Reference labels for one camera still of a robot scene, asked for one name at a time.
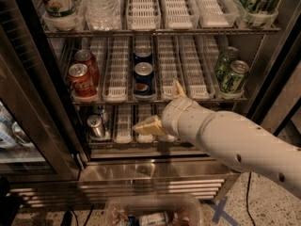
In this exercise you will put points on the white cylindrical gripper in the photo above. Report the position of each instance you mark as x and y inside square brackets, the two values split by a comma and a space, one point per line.
[174, 118]

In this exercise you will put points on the blue pepsi can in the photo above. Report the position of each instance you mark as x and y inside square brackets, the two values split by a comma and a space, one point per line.
[143, 75]
[142, 54]

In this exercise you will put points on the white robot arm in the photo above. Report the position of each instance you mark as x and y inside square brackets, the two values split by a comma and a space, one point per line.
[228, 137]

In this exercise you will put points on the rear silver can bottom left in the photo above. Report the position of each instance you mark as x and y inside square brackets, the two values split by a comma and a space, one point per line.
[102, 112]

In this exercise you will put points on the silver can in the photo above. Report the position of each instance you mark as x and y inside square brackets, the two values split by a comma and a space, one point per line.
[95, 124]
[102, 112]

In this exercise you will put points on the rear green soda can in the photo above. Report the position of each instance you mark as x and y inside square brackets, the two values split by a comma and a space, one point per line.
[225, 58]

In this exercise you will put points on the green soda can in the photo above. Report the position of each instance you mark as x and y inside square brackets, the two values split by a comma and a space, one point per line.
[234, 77]
[225, 58]

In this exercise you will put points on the front green soda can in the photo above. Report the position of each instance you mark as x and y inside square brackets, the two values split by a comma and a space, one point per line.
[234, 77]

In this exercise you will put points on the front silver can bottom left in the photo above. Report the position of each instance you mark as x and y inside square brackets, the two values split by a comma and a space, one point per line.
[95, 124]

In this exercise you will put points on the white glide tray under pepsi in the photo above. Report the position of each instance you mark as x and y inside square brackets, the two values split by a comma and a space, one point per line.
[143, 41]

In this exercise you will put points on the front red coca-cola can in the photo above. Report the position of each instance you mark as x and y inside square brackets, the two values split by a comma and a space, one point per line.
[81, 80]

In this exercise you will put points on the red coca-cola can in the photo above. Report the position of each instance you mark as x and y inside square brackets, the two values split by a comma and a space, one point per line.
[81, 80]
[86, 57]

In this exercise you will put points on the rear red coca-cola can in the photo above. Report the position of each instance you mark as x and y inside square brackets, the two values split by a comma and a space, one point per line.
[86, 57]

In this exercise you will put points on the open fridge door right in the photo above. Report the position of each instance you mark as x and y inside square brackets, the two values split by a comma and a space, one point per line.
[274, 84]

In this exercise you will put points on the stainless fridge door left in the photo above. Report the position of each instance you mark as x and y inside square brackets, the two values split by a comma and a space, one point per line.
[34, 94]

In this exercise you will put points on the fridge bottom vent grille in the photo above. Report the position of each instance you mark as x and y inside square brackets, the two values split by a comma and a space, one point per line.
[82, 194]

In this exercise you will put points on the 7up bottle top shelf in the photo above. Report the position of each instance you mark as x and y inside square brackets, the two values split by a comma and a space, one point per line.
[58, 0]

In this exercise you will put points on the clear plastic bin on floor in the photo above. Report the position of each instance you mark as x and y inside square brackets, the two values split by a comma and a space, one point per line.
[153, 210]

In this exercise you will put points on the blue tape cross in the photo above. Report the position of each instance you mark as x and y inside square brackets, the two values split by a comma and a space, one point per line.
[220, 213]

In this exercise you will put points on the clear water bottle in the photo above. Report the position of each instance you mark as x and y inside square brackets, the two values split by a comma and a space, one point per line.
[103, 14]

